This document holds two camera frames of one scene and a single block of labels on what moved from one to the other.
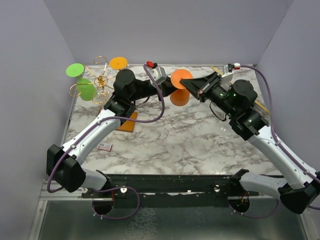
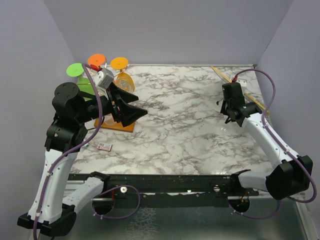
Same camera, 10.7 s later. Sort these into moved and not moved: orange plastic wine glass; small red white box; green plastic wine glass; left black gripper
Moved: left black gripper; orange plastic wine glass
Not moved: green plastic wine glass; small red white box
